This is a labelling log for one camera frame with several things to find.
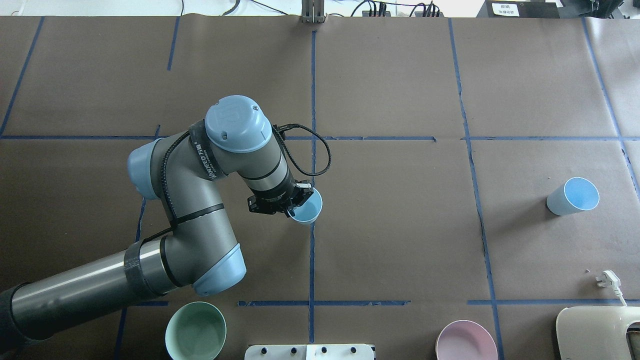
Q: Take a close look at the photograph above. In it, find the black power strip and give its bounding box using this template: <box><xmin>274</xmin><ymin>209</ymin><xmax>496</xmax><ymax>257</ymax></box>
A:
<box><xmin>351</xmin><ymin>0</ymin><xmax>445</xmax><ymax>18</ymax></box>

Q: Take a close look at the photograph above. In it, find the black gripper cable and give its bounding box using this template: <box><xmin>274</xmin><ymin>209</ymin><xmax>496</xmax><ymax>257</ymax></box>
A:
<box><xmin>272</xmin><ymin>123</ymin><xmax>332</xmax><ymax>177</ymax></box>

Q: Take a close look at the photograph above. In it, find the cream toaster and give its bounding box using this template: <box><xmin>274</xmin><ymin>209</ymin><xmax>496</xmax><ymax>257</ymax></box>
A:
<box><xmin>555</xmin><ymin>305</ymin><xmax>640</xmax><ymax>360</ymax></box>

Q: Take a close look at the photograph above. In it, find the black box with label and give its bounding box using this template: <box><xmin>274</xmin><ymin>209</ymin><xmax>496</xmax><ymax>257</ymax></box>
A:
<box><xmin>476</xmin><ymin>0</ymin><xmax>560</xmax><ymax>19</ymax></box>

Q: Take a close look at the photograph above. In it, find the white power plug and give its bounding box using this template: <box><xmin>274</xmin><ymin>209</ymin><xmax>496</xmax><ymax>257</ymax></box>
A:
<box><xmin>595</xmin><ymin>269</ymin><xmax>628</xmax><ymax>307</ymax></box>

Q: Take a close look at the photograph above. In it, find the green bowl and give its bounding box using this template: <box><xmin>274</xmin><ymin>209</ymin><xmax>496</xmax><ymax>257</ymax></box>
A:
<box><xmin>164</xmin><ymin>301</ymin><xmax>227</xmax><ymax>360</ymax></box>

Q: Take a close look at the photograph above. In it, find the grey metal post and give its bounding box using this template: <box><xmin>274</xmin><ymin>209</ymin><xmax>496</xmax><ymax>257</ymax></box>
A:
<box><xmin>301</xmin><ymin>0</ymin><xmax>326</xmax><ymax>24</ymax></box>

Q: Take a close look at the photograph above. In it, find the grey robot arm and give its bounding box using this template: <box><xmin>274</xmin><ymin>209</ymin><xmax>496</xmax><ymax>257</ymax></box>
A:
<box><xmin>1</xmin><ymin>95</ymin><xmax>317</xmax><ymax>356</ymax></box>

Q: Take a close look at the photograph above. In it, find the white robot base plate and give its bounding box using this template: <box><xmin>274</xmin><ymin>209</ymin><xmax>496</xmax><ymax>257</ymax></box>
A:
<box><xmin>244</xmin><ymin>343</ymin><xmax>377</xmax><ymax>360</ymax></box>

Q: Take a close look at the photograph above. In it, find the pink bowl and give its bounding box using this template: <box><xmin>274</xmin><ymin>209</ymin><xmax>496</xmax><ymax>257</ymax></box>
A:
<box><xmin>435</xmin><ymin>320</ymin><xmax>499</xmax><ymax>360</ymax></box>

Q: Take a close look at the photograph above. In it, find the pale blue cup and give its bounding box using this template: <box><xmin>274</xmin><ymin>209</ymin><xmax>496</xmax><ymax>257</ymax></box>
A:
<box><xmin>290</xmin><ymin>187</ymin><xmax>323</xmax><ymax>225</ymax></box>

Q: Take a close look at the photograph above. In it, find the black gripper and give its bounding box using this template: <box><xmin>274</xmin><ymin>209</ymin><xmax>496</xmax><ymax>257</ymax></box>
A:
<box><xmin>247</xmin><ymin>181</ymin><xmax>313</xmax><ymax>218</ymax></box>

